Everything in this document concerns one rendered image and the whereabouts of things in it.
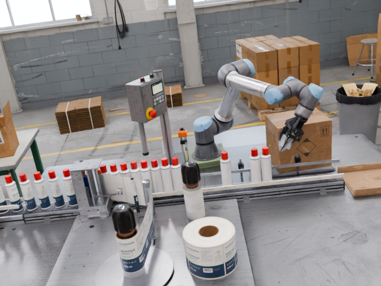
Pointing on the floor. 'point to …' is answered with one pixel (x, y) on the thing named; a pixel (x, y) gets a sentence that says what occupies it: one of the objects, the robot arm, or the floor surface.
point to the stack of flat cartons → (80, 115)
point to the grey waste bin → (359, 119)
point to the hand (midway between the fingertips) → (280, 148)
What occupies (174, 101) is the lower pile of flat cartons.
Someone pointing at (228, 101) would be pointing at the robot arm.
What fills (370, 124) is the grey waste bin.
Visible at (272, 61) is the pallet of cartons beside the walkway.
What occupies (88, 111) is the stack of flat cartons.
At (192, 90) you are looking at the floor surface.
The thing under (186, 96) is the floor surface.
